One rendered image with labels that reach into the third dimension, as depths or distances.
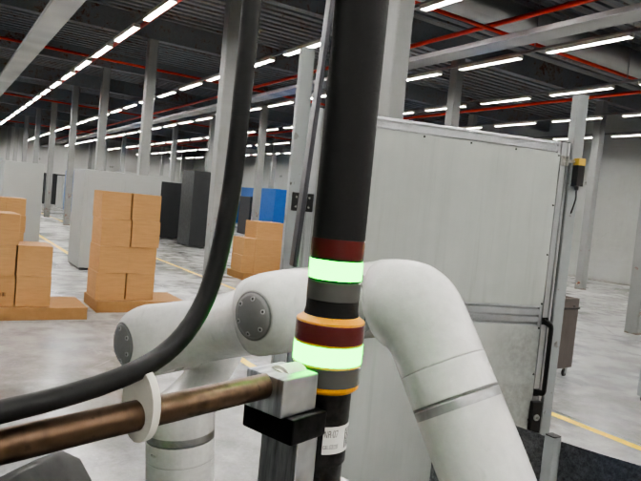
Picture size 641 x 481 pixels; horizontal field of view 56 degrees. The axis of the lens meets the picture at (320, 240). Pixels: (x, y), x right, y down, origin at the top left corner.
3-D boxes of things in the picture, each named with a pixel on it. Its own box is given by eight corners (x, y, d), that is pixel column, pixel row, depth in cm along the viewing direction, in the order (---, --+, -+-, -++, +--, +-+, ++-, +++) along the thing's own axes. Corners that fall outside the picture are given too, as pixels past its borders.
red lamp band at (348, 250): (341, 261, 36) (343, 240, 35) (299, 254, 38) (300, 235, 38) (374, 261, 38) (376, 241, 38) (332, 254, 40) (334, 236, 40)
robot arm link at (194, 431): (134, 432, 108) (133, 300, 106) (223, 410, 120) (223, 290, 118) (164, 455, 99) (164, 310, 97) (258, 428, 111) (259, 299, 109)
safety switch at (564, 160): (560, 213, 244) (567, 155, 243) (553, 213, 248) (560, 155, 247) (579, 215, 247) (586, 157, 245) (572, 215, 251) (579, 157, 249)
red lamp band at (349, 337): (334, 350, 35) (336, 329, 35) (279, 335, 38) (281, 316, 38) (377, 343, 38) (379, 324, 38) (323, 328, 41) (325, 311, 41)
